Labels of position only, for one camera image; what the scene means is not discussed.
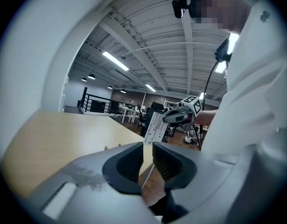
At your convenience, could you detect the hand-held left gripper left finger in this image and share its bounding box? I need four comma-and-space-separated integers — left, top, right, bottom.
27, 141, 162, 224

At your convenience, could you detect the white background table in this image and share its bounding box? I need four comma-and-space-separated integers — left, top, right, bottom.
118, 105, 140, 124

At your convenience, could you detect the black head camera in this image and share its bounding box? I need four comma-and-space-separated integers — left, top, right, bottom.
171, 0, 193, 19

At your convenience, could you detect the white table leg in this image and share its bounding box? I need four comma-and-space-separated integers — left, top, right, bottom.
140, 162, 156, 189

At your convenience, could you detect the person's right forearm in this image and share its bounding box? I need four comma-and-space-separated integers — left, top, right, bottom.
195, 109, 219, 126

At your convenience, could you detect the black office chair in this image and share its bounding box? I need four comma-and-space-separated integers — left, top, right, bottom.
138, 102, 166, 142

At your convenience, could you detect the person's head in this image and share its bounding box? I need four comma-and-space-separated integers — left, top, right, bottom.
190, 0, 251, 35

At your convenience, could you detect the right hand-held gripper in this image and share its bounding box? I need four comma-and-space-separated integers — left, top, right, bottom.
162, 96, 203, 128

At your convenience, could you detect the white patterned card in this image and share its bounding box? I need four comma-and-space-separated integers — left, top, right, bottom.
143, 112, 169, 146

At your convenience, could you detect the black metal railing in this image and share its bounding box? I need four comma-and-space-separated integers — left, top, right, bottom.
81, 86, 120, 114

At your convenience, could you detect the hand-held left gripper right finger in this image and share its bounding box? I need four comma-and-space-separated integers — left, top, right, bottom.
152, 141, 270, 224

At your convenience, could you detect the black gooseneck cable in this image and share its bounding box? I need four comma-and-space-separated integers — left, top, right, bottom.
196, 59, 221, 151

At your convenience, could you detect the black chest-mounted device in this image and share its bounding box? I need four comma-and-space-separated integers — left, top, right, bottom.
214, 38, 233, 63

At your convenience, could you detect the person's white shirt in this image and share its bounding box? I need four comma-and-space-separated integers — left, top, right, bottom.
200, 0, 287, 158

